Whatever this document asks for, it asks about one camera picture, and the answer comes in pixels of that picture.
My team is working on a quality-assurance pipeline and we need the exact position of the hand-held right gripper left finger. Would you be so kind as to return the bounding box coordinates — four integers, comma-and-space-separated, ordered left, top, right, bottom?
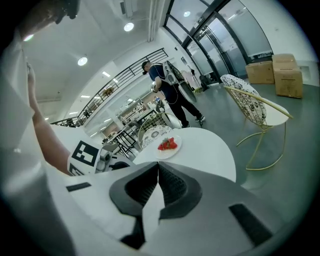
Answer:
52, 161, 159, 256

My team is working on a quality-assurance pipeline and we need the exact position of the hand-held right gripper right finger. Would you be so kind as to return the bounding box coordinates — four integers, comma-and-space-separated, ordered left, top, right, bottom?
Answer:
149, 161, 296, 256

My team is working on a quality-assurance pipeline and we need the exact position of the gold wire chair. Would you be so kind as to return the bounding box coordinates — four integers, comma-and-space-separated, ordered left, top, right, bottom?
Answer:
219, 74, 295, 171
137, 112, 182, 151

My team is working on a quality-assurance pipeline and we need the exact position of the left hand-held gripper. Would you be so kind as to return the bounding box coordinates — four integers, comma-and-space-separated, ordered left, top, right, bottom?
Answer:
67, 140, 136, 177

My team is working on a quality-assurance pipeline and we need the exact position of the black dining table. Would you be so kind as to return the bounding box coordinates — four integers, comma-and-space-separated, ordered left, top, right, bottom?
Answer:
102, 127, 141, 161

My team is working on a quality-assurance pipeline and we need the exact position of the black head-worn camera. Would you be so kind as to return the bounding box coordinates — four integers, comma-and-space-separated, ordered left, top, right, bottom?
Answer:
54, 0, 79, 25

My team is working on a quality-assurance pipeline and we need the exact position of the black balcony railing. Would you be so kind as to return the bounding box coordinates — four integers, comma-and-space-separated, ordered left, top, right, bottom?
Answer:
51, 47, 167, 128

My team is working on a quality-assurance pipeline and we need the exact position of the glass door wall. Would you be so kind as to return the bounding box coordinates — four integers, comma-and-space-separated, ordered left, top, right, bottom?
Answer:
163, 0, 275, 81

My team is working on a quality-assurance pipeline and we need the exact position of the person's white shirt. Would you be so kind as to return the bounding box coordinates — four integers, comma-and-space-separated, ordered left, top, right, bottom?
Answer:
0, 24, 53, 256

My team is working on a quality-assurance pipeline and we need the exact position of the white plate with strawberries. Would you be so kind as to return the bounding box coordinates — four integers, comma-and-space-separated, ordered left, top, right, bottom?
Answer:
154, 134, 183, 160

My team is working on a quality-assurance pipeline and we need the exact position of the clothes rack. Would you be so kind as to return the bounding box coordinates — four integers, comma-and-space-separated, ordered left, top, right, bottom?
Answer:
179, 67, 201, 91

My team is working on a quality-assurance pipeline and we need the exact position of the person's left forearm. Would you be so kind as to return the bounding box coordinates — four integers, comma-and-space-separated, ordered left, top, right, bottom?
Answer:
26, 62, 73, 176

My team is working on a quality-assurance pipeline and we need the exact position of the person's head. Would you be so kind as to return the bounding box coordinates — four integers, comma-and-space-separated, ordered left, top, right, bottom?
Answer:
22, 0, 79, 34

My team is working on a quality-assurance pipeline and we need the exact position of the round white table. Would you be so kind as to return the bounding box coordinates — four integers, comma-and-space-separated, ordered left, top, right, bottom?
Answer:
132, 127, 237, 183

